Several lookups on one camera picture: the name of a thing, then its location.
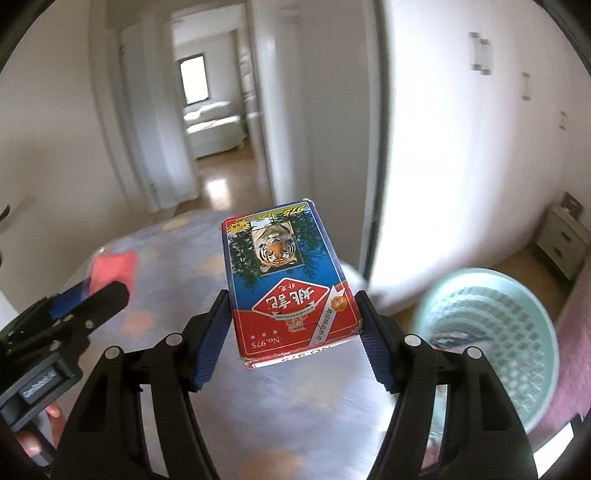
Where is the blue red playing card box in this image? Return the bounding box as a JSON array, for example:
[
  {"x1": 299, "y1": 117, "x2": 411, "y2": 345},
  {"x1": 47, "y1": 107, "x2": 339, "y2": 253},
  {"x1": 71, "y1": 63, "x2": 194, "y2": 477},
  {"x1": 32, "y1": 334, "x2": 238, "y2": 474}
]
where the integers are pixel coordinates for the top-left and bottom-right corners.
[{"x1": 221, "y1": 199, "x2": 365, "y2": 371}]

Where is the grey patterned tablecloth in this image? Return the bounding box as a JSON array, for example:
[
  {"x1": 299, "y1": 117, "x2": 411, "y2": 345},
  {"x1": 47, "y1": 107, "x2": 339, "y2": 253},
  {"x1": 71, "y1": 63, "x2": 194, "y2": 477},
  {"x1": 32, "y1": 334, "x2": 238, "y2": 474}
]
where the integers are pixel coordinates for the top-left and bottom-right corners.
[{"x1": 59, "y1": 210, "x2": 403, "y2": 480}]

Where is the beige nightstand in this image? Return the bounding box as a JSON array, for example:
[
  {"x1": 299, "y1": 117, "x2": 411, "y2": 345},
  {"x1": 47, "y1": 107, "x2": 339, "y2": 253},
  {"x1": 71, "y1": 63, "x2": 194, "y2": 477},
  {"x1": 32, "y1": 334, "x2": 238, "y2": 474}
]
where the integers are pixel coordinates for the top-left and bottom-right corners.
[{"x1": 534, "y1": 205, "x2": 590, "y2": 281}]

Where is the red snack packet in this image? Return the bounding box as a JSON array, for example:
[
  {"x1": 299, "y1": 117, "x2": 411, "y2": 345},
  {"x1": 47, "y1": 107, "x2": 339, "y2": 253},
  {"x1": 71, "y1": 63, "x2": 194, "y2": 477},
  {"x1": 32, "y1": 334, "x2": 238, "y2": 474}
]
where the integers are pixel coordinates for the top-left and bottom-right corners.
[{"x1": 89, "y1": 249, "x2": 140, "y2": 296}]

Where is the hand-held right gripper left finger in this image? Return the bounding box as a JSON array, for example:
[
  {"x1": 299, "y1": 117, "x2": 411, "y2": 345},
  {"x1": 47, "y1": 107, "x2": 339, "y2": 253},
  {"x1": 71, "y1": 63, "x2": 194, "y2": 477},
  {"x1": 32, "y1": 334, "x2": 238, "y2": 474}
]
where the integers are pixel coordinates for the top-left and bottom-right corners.
[{"x1": 50, "y1": 290, "x2": 230, "y2": 480}]

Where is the tablet with lit screen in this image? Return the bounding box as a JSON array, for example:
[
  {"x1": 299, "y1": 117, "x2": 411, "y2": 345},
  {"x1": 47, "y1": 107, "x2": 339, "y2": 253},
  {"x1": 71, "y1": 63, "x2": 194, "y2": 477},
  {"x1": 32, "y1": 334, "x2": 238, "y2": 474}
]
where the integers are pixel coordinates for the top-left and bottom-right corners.
[{"x1": 527, "y1": 415, "x2": 583, "y2": 480}]

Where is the pink bedspread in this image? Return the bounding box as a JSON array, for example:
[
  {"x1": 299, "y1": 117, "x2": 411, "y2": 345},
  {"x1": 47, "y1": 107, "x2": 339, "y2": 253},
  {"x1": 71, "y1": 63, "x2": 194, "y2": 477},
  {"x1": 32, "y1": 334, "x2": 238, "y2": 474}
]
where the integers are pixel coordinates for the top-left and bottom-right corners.
[{"x1": 525, "y1": 295, "x2": 591, "y2": 462}]

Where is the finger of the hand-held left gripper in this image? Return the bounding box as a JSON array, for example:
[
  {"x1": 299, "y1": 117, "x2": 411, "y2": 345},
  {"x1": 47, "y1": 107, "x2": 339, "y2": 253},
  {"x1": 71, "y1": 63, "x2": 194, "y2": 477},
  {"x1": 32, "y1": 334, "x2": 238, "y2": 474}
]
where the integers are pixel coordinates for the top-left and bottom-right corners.
[
  {"x1": 68, "y1": 280, "x2": 131, "y2": 336},
  {"x1": 0, "y1": 282, "x2": 92, "y2": 348}
]

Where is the person's left hand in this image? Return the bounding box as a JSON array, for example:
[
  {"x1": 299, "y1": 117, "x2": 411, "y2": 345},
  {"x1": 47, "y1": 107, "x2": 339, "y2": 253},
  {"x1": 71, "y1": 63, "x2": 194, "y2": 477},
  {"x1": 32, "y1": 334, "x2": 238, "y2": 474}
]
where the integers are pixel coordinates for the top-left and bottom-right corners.
[{"x1": 13, "y1": 402, "x2": 62, "y2": 459}]

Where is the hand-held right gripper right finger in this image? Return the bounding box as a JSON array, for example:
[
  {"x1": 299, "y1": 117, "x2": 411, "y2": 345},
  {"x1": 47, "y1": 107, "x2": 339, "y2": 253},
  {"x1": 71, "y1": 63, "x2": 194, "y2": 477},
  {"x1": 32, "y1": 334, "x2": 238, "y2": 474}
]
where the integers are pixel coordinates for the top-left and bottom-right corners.
[{"x1": 355, "y1": 291, "x2": 536, "y2": 480}]

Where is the window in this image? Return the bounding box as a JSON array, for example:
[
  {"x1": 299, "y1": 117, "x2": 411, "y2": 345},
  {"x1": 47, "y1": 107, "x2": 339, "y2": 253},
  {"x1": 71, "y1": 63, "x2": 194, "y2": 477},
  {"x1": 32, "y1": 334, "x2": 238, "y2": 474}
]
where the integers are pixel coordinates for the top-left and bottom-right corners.
[{"x1": 178, "y1": 54, "x2": 209, "y2": 105}]

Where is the mint green plastic basket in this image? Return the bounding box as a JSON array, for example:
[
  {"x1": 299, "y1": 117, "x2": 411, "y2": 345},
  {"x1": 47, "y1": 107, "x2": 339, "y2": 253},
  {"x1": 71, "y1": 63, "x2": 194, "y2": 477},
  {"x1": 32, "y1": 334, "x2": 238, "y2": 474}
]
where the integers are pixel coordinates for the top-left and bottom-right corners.
[{"x1": 412, "y1": 268, "x2": 560, "y2": 435}]

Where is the white door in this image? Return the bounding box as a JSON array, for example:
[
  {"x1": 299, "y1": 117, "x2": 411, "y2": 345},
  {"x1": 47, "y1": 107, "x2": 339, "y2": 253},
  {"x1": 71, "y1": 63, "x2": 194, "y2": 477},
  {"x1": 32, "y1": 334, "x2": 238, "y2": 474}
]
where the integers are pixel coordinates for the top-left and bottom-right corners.
[{"x1": 117, "y1": 23, "x2": 200, "y2": 214}]

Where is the white wardrobe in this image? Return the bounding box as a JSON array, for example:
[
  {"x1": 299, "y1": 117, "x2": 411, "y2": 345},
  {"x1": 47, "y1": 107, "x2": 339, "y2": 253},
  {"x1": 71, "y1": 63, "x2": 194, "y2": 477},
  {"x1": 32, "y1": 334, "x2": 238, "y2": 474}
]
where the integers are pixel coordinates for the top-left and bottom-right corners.
[{"x1": 369, "y1": 0, "x2": 573, "y2": 301}]

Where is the dark picture frame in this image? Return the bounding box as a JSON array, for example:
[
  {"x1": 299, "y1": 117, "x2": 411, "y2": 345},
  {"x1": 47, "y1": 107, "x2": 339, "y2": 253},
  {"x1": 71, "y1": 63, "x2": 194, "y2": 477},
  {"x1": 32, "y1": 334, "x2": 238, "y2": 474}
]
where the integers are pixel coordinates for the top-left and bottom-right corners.
[{"x1": 560, "y1": 191, "x2": 583, "y2": 216}]

